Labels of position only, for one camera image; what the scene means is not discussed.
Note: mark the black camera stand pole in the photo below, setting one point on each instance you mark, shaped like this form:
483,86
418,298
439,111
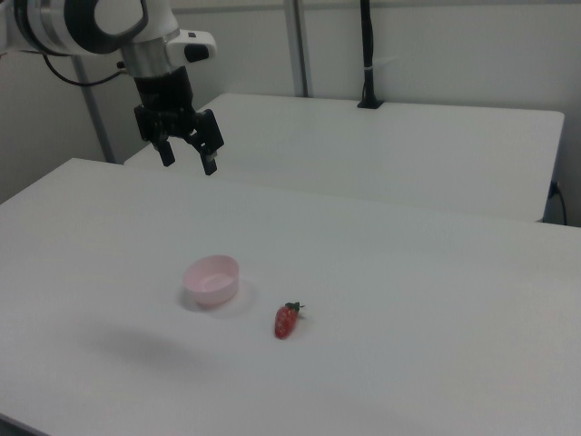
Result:
368,50

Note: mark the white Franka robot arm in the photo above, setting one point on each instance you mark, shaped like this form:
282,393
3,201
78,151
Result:
81,27

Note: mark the pink plastic bowl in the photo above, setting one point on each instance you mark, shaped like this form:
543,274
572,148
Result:
211,280

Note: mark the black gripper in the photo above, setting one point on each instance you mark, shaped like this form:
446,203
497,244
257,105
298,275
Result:
163,97

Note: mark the red strawberry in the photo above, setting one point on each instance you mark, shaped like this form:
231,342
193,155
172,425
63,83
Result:
284,321

